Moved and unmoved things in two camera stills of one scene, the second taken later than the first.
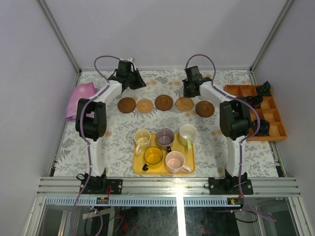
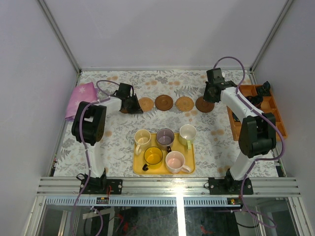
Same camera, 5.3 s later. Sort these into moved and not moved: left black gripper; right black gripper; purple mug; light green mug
Moved: left black gripper; right black gripper
Not moved: purple mug; light green mug
